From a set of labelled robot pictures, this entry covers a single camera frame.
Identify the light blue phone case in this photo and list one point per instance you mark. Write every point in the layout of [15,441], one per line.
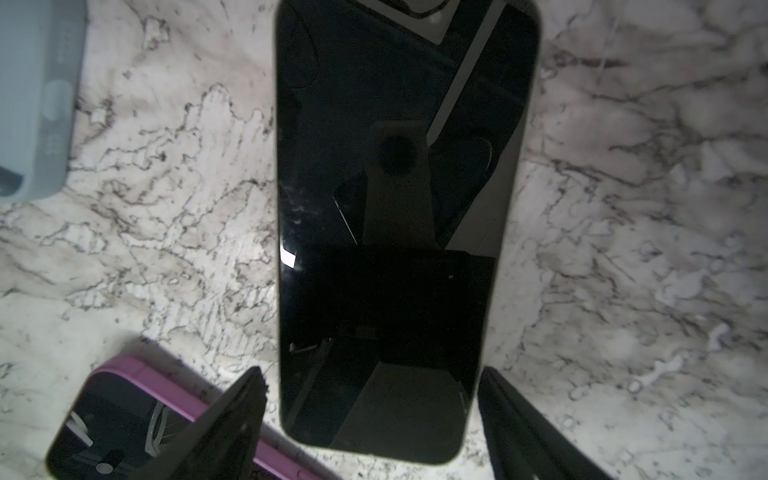
[42,47]

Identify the black phone lying front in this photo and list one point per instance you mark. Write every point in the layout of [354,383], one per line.
[125,415]

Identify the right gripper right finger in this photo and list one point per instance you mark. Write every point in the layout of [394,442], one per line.
[521,442]

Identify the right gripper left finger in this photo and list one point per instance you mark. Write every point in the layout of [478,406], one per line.
[222,442]

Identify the black phone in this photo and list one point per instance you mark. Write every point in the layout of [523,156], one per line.
[125,415]
[399,129]

